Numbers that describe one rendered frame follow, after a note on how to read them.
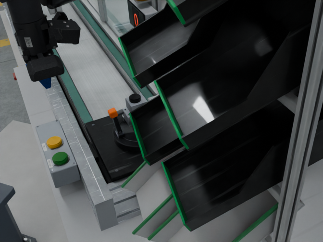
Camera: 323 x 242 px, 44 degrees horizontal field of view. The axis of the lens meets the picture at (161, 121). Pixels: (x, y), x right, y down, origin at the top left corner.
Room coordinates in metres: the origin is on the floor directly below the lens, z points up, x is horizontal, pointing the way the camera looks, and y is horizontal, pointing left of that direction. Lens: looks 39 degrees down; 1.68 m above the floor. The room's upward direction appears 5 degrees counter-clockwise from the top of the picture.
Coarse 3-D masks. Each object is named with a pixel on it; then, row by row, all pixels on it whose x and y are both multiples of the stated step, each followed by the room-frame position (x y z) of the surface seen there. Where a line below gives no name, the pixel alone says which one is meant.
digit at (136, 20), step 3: (132, 6) 1.06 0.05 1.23; (132, 9) 1.06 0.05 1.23; (135, 9) 1.04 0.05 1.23; (135, 12) 1.04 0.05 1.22; (135, 15) 1.04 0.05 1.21; (135, 18) 1.04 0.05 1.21; (138, 18) 1.02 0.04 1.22; (135, 21) 1.05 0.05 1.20; (138, 21) 1.02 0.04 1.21; (135, 24) 1.05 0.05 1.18
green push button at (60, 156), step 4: (60, 152) 0.78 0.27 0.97; (64, 152) 0.78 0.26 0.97; (56, 156) 0.77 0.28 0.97; (60, 156) 0.77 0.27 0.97; (64, 156) 0.76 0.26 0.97; (52, 160) 0.76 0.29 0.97; (56, 160) 0.75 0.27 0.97; (60, 160) 0.75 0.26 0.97; (64, 160) 0.75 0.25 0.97; (56, 164) 0.75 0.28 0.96; (60, 164) 0.74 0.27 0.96
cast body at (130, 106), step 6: (132, 96) 0.83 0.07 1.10; (138, 96) 0.83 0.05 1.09; (126, 102) 0.83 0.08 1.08; (132, 102) 0.82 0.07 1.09; (138, 102) 0.82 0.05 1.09; (144, 102) 0.82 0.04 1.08; (126, 108) 0.84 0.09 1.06; (132, 108) 0.80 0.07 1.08; (126, 114) 0.81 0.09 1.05; (126, 120) 0.81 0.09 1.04
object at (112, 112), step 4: (112, 108) 0.81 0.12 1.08; (108, 112) 0.80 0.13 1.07; (112, 112) 0.80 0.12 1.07; (116, 112) 0.80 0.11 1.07; (120, 112) 0.81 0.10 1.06; (112, 116) 0.80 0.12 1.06; (116, 116) 0.80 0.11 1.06; (112, 120) 0.81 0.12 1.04; (116, 120) 0.80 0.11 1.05; (116, 124) 0.80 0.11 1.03; (116, 128) 0.80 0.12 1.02; (120, 128) 0.80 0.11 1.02; (120, 132) 0.80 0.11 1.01
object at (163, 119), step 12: (144, 108) 0.62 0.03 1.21; (156, 108) 0.62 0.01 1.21; (132, 120) 0.59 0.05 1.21; (144, 120) 0.60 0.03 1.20; (156, 120) 0.59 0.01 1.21; (168, 120) 0.58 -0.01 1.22; (144, 132) 0.57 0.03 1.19; (156, 132) 0.56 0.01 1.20; (168, 132) 0.55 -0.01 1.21; (144, 144) 0.54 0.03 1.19; (156, 144) 0.53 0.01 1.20; (168, 144) 0.50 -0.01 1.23; (180, 144) 0.50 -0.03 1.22; (144, 156) 0.49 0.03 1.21; (156, 156) 0.49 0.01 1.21
